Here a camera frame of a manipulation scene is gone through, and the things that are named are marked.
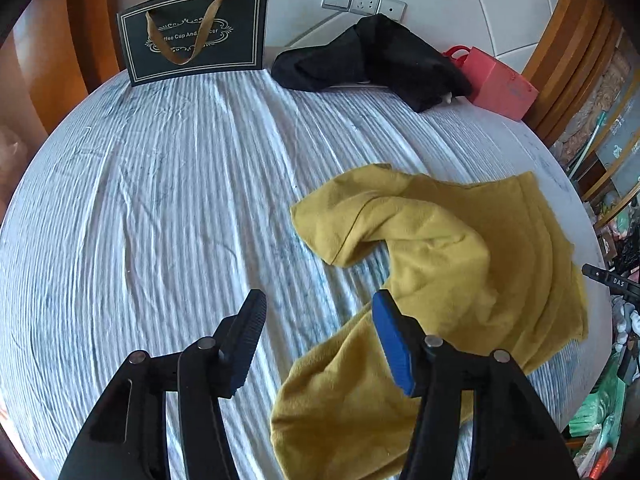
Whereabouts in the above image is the mustard yellow sweatshirt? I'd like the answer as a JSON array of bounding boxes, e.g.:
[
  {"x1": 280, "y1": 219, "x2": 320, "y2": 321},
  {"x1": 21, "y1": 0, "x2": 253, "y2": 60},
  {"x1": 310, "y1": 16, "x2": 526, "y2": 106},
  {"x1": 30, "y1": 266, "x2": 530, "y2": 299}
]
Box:
[{"x1": 271, "y1": 165, "x2": 588, "y2": 479}]

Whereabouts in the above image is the white striped bed sheet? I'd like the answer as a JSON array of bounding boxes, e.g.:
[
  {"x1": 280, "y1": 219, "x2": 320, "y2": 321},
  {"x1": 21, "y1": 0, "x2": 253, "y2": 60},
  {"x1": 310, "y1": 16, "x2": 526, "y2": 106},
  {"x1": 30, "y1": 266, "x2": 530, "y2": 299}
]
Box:
[{"x1": 1, "y1": 71, "x2": 602, "y2": 479}]

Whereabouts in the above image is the red paper gift bag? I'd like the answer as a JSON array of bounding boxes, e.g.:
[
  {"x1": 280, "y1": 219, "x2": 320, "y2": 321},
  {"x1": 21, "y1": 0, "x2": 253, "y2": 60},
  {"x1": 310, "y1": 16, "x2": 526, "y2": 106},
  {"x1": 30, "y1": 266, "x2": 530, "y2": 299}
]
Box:
[{"x1": 442, "y1": 46, "x2": 538, "y2": 122}]

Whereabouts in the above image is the black garment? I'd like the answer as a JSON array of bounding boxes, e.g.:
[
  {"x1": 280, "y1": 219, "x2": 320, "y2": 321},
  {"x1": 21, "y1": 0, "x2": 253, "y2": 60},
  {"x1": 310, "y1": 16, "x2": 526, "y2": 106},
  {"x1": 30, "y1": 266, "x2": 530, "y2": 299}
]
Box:
[{"x1": 271, "y1": 14, "x2": 473, "y2": 113}]

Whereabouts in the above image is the white wall socket panel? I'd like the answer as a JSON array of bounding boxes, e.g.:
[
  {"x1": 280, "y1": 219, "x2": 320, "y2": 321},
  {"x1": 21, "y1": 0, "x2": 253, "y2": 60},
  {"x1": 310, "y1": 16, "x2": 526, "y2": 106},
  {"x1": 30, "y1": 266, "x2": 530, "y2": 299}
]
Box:
[{"x1": 321, "y1": 0, "x2": 407, "y2": 22}]

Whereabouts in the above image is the black gift bag gold handle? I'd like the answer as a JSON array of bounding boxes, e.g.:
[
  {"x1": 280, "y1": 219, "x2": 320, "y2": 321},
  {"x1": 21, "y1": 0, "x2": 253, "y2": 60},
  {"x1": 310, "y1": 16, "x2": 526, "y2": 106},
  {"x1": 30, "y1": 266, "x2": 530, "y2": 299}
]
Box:
[{"x1": 117, "y1": 0, "x2": 268, "y2": 86}]

